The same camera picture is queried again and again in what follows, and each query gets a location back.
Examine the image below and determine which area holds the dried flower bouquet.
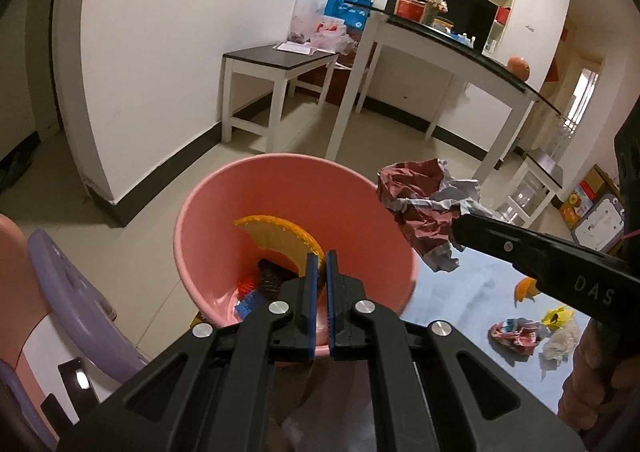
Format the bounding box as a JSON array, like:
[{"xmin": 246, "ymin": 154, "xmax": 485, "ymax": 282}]
[{"xmin": 420, "ymin": 0, "xmax": 449, "ymax": 26}]

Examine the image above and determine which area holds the clear plastic bag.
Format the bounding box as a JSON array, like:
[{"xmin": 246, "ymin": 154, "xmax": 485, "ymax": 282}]
[{"xmin": 290, "ymin": 0, "xmax": 321, "ymax": 46}]

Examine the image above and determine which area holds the black box with light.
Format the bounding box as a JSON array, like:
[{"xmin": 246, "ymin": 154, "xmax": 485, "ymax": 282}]
[{"xmin": 42, "ymin": 357, "xmax": 96, "ymax": 429}]

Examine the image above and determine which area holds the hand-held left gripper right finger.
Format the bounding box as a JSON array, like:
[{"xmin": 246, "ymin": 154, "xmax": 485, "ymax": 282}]
[{"xmin": 325, "ymin": 249, "xmax": 586, "ymax": 452}]

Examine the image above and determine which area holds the white door frame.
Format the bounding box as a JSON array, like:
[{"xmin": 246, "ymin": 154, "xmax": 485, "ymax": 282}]
[{"xmin": 550, "ymin": 50, "xmax": 606, "ymax": 153}]

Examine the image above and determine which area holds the black foam net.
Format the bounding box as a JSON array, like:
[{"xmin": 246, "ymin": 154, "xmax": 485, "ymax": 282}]
[{"xmin": 257, "ymin": 258, "xmax": 301, "ymax": 294}]

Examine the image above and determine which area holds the white table with glass top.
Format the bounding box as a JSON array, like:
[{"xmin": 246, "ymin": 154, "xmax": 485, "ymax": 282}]
[{"xmin": 325, "ymin": 2, "xmax": 563, "ymax": 183}]

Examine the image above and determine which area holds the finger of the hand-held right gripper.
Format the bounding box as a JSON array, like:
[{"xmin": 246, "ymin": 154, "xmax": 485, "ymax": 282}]
[{"xmin": 451, "ymin": 213, "xmax": 551, "ymax": 280}]

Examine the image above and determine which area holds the brown cardboard box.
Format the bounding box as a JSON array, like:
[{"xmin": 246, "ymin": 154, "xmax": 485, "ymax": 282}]
[{"xmin": 582, "ymin": 165, "xmax": 621, "ymax": 198}]

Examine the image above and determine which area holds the colourful printed cardboard box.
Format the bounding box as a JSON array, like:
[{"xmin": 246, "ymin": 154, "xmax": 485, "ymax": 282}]
[{"xmin": 559, "ymin": 182, "xmax": 596, "ymax": 229}]

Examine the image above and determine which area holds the black monitor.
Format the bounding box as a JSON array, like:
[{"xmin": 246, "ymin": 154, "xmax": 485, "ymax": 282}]
[{"xmin": 385, "ymin": 0, "xmax": 501, "ymax": 56}]

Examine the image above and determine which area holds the white stool with dark top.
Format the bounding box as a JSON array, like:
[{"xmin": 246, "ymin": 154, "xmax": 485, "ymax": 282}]
[{"xmin": 500, "ymin": 147, "xmax": 564, "ymax": 229}]

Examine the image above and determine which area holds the children's drawing board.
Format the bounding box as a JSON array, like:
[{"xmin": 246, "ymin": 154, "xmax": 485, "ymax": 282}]
[{"xmin": 570, "ymin": 192, "xmax": 626, "ymax": 255}]

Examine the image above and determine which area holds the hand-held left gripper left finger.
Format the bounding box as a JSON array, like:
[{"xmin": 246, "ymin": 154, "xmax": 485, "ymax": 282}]
[{"xmin": 57, "ymin": 253, "xmax": 321, "ymax": 452}]

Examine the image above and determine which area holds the purple plastic stool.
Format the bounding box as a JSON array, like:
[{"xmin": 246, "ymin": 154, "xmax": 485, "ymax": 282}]
[{"xmin": 27, "ymin": 227, "xmax": 151, "ymax": 373}]

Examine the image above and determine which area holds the dark red paper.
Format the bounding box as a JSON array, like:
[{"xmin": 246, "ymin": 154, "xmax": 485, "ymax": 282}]
[{"xmin": 376, "ymin": 158, "xmax": 483, "ymax": 274}]

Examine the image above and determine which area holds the crumpled white paper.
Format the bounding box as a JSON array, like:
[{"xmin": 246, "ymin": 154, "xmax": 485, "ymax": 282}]
[{"xmin": 539, "ymin": 319, "xmax": 582, "ymax": 380}]

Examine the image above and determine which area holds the blue foam net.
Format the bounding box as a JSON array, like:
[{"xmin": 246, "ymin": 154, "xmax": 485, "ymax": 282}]
[{"xmin": 235, "ymin": 291, "xmax": 272, "ymax": 318}]

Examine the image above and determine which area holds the light blue printed tablecloth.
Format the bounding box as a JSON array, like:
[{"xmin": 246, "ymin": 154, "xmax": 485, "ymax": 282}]
[{"xmin": 400, "ymin": 247, "xmax": 601, "ymax": 419}]

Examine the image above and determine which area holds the orange round ornament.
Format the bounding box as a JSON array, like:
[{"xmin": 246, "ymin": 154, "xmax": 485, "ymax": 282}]
[{"xmin": 507, "ymin": 56, "xmax": 532, "ymax": 82}]

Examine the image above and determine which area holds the pink plastic basin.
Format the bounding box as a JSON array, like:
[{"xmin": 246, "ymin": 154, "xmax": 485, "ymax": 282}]
[{"xmin": 173, "ymin": 152, "xmax": 421, "ymax": 368}]

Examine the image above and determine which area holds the small yellow wrapper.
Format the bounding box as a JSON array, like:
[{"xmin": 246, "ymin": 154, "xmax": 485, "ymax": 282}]
[{"xmin": 542, "ymin": 306, "xmax": 576, "ymax": 330}]

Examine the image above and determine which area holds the white bench with dark top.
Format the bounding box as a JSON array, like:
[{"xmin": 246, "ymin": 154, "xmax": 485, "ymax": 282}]
[{"xmin": 221, "ymin": 45, "xmax": 341, "ymax": 153}]

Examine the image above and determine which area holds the blue bag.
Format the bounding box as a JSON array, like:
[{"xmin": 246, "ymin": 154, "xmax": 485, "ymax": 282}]
[{"xmin": 324, "ymin": 0, "xmax": 373, "ymax": 30}]

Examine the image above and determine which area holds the red foam net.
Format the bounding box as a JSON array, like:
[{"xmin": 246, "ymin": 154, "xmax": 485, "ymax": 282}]
[{"xmin": 235, "ymin": 277, "xmax": 262, "ymax": 301}]

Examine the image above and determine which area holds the small colourful crumpled paper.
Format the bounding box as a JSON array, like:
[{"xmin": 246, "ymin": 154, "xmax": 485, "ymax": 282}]
[{"xmin": 489, "ymin": 317, "xmax": 551, "ymax": 358}]

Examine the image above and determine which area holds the pink white plastic bag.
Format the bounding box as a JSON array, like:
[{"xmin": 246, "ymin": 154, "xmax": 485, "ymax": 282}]
[{"xmin": 312, "ymin": 15, "xmax": 362, "ymax": 54}]

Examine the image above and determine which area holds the person's right hand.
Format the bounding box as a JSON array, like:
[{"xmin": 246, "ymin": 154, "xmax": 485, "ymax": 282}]
[{"xmin": 559, "ymin": 319, "xmax": 640, "ymax": 434}]

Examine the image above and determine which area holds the orange peel piece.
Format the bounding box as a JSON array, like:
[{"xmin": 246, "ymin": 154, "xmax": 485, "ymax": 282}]
[{"xmin": 513, "ymin": 277, "xmax": 542, "ymax": 308}]

